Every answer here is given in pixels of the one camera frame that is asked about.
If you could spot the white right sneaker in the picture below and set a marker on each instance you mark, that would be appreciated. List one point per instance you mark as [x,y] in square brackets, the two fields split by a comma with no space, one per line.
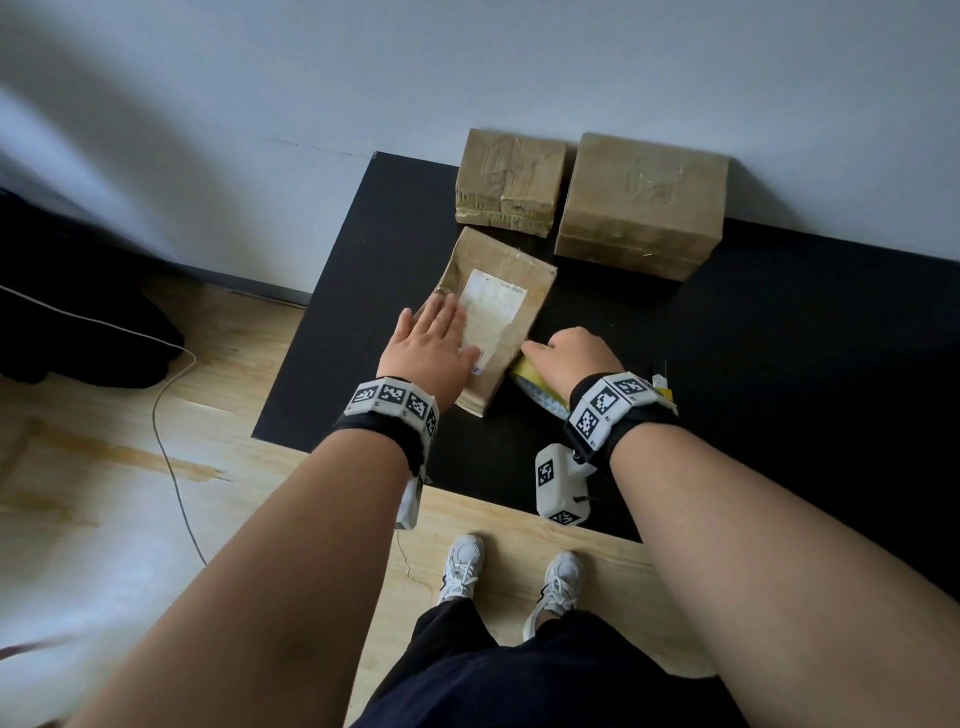
[559,589]

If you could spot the tall cardboard box square hole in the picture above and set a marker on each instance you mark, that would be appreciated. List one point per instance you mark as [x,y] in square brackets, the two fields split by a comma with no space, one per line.
[645,195]

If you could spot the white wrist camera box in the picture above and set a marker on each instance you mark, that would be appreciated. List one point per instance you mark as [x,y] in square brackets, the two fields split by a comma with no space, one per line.
[562,487]
[409,506]

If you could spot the white sneaker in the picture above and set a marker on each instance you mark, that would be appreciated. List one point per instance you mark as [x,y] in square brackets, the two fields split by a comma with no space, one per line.
[559,589]
[461,566]

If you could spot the person's right hand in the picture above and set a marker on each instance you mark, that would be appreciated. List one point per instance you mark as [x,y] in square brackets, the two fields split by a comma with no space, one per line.
[577,360]

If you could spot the thin black thread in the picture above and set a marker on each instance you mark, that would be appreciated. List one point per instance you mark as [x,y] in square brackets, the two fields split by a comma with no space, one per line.
[405,559]

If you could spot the person's right forearm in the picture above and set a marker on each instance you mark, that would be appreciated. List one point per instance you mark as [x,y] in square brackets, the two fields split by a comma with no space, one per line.
[787,585]

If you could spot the black shorts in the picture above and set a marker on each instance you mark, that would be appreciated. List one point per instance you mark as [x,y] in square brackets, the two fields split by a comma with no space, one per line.
[547,675]

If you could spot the wide cardboard box torn flap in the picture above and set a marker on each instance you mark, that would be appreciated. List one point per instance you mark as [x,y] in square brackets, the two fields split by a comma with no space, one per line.
[487,255]

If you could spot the black marker wristband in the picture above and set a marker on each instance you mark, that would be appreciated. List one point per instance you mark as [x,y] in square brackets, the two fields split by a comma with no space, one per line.
[615,416]
[386,420]

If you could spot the black yellow utility knife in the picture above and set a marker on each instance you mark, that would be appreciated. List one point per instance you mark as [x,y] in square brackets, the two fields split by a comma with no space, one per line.
[664,394]

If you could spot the white left sneaker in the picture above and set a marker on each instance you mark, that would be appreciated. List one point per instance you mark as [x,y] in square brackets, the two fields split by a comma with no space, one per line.
[461,566]

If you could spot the black bag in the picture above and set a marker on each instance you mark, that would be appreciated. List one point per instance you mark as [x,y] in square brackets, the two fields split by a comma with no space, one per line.
[67,315]

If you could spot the person's left hand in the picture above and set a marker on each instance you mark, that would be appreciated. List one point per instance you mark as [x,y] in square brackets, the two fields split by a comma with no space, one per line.
[427,352]

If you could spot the yellow tape roll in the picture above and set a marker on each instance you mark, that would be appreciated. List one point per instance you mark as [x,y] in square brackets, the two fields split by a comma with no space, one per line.
[536,390]

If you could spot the person's left forearm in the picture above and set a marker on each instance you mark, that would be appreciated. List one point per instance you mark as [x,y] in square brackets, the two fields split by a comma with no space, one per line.
[262,592]

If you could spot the small cardboard box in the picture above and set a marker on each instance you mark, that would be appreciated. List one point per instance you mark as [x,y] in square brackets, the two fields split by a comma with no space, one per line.
[510,172]

